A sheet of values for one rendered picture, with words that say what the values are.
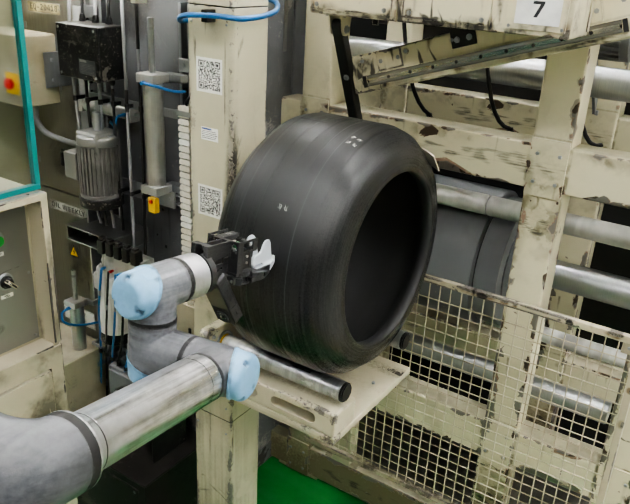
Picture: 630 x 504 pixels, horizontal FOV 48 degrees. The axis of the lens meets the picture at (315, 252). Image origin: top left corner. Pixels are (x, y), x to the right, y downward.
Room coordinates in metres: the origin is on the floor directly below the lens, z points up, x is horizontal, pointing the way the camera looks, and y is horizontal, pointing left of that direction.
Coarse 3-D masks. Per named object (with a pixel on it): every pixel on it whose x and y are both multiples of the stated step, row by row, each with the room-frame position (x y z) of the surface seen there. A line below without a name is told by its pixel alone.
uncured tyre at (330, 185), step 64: (320, 128) 1.43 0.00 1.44; (384, 128) 1.45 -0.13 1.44; (256, 192) 1.32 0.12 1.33; (320, 192) 1.27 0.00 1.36; (384, 192) 1.71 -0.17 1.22; (320, 256) 1.22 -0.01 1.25; (384, 256) 1.68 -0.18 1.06; (256, 320) 1.27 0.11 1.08; (320, 320) 1.21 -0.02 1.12; (384, 320) 1.55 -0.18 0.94
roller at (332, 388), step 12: (228, 336) 1.47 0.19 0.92; (240, 348) 1.43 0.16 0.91; (252, 348) 1.42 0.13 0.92; (264, 360) 1.39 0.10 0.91; (276, 360) 1.38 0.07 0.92; (288, 360) 1.37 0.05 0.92; (276, 372) 1.37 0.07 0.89; (288, 372) 1.35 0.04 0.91; (300, 372) 1.34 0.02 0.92; (312, 372) 1.33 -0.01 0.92; (300, 384) 1.34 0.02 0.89; (312, 384) 1.31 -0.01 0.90; (324, 384) 1.30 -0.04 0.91; (336, 384) 1.29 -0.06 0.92; (348, 384) 1.30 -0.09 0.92; (336, 396) 1.28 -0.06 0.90; (348, 396) 1.30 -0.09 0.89
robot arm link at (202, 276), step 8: (176, 256) 1.05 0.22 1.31; (184, 256) 1.04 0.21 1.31; (192, 256) 1.05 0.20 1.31; (200, 256) 1.06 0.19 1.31; (192, 264) 1.03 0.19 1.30; (200, 264) 1.04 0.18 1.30; (192, 272) 1.07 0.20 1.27; (200, 272) 1.03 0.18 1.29; (208, 272) 1.04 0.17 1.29; (200, 280) 1.02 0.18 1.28; (208, 280) 1.04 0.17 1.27; (200, 288) 1.02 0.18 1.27; (208, 288) 1.04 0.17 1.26; (192, 296) 1.01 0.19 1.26; (200, 296) 1.04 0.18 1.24
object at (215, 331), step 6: (210, 324) 1.47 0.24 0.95; (216, 324) 1.47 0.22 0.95; (222, 324) 1.48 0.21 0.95; (228, 324) 1.49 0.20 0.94; (204, 330) 1.44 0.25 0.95; (210, 330) 1.44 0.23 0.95; (216, 330) 1.46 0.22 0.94; (222, 330) 1.47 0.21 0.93; (228, 330) 1.49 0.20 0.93; (234, 330) 1.51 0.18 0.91; (204, 336) 1.43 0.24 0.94; (210, 336) 1.44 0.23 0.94; (216, 336) 1.46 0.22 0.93; (222, 336) 1.47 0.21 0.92; (240, 336) 1.53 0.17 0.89
